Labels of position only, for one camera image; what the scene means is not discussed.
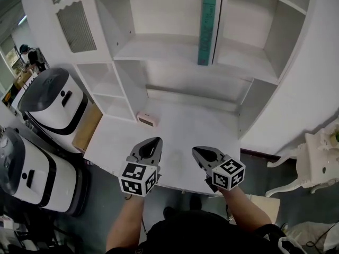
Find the white glazed cabinet door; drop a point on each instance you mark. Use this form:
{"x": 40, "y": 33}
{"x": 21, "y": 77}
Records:
{"x": 76, "y": 22}

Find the person's shirt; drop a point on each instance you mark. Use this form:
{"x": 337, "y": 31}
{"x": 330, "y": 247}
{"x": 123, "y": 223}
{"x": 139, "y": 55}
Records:
{"x": 201, "y": 234}

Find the white service robot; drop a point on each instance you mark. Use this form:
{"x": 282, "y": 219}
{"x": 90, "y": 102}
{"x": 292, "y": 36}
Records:
{"x": 45, "y": 179}
{"x": 53, "y": 102}

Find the person's left forearm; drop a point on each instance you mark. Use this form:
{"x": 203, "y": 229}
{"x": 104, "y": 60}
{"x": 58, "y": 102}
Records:
{"x": 125, "y": 223}

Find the person's right forearm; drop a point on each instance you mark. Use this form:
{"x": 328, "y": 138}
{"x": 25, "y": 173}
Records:
{"x": 246, "y": 210}

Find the white desk with hutch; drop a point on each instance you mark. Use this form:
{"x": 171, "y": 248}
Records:
{"x": 185, "y": 131}

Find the small pink box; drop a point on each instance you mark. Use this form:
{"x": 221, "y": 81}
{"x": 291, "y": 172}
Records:
{"x": 147, "y": 119}

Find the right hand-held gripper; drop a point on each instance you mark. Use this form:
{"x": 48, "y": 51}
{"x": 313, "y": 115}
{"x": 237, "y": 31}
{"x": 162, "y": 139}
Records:
{"x": 227, "y": 173}

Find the teal book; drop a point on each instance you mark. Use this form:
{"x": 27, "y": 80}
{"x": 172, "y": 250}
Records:
{"x": 207, "y": 28}

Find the person's shoe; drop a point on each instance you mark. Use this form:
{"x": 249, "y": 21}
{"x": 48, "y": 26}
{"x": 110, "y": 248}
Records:
{"x": 196, "y": 201}
{"x": 169, "y": 212}

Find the white dressing table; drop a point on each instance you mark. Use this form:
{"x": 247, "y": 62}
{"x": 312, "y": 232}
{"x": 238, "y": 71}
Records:
{"x": 310, "y": 163}

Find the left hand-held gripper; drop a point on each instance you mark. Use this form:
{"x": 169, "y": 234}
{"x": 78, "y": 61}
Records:
{"x": 136, "y": 180}

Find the person's right shoe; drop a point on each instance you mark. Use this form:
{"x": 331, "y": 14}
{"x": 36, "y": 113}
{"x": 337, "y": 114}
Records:
{"x": 196, "y": 201}

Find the small green plant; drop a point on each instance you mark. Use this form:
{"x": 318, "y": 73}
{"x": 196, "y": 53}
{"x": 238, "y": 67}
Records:
{"x": 335, "y": 137}

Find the person's left shoe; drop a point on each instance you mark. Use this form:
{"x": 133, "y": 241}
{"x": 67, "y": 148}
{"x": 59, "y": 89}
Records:
{"x": 169, "y": 212}

